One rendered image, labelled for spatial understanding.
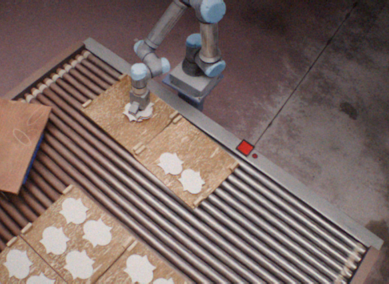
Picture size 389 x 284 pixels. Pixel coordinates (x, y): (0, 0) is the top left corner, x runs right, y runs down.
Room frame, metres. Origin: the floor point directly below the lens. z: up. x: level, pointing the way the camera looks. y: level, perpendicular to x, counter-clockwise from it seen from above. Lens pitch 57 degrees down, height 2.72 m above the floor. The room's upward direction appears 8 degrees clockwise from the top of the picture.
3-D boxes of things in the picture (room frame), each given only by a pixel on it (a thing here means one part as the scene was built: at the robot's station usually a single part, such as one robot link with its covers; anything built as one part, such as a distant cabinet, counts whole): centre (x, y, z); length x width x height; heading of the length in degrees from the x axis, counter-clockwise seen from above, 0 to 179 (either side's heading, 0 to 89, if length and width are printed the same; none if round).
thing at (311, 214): (1.18, -0.08, 0.90); 1.95 x 0.05 x 0.05; 58
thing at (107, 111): (1.27, 0.36, 0.93); 0.41 x 0.35 x 0.02; 56
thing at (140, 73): (1.26, 0.30, 1.25); 0.09 x 0.08 x 0.11; 130
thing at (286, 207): (1.14, -0.05, 0.90); 1.95 x 0.05 x 0.05; 58
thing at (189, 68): (1.63, 0.06, 1.01); 0.15 x 0.15 x 0.10
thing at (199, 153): (1.03, 0.02, 0.93); 0.41 x 0.35 x 0.02; 54
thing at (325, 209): (1.24, -0.11, 0.89); 2.08 x 0.08 x 0.06; 58
